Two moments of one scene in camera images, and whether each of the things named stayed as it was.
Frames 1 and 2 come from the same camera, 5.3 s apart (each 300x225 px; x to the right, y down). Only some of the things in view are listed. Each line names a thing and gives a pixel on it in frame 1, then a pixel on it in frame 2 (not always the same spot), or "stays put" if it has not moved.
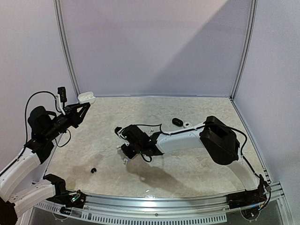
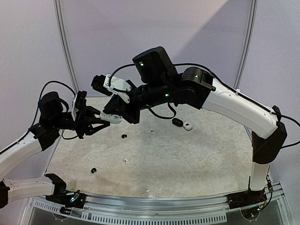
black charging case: [177, 122] stays put
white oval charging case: [86, 97] → [111, 118]
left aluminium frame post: [57, 12] stays put
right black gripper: [126, 150] → [128, 108]
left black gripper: [73, 116] → [80, 124]
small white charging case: [186, 124] stays put
